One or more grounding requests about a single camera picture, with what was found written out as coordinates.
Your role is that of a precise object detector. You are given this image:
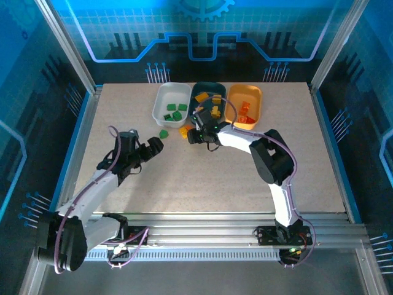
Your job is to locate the aluminium side rail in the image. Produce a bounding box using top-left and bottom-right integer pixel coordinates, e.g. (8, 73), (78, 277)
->
(50, 85), (104, 224)
(309, 84), (360, 222)

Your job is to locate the slotted grey cable duct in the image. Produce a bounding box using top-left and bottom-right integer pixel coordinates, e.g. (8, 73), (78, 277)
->
(47, 248), (285, 262)

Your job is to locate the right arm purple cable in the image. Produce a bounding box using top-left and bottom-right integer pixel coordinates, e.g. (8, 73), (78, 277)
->
(195, 96), (317, 269)

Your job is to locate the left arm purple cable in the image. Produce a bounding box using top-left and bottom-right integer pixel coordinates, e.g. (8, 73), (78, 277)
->
(53, 125), (150, 274)

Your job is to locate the aluminium frame post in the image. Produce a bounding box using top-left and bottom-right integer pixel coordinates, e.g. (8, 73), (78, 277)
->
(308, 0), (371, 95)
(33, 0), (104, 95)

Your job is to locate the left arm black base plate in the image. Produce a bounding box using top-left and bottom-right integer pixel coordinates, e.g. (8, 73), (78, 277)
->
(91, 226), (150, 246)

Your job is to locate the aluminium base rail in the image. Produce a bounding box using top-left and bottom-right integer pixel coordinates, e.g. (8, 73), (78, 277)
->
(36, 211), (371, 248)

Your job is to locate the wire connector bundle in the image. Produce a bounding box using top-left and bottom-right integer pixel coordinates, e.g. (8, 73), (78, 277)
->
(107, 241), (130, 258)
(281, 245), (308, 258)

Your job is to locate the white plastic container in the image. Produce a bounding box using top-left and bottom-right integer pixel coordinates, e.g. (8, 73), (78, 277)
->
(152, 82), (192, 128)

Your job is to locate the teal plastic container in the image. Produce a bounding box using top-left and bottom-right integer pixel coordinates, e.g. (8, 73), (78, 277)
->
(189, 81), (228, 124)

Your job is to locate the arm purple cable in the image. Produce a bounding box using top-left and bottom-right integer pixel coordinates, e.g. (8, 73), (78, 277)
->
(53, 125), (150, 274)
(195, 96), (317, 269)

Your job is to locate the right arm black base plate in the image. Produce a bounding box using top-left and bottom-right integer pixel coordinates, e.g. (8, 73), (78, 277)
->
(254, 226), (313, 246)

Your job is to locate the yellow plastic container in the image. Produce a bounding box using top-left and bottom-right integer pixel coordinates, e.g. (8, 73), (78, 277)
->
(224, 84), (263, 130)

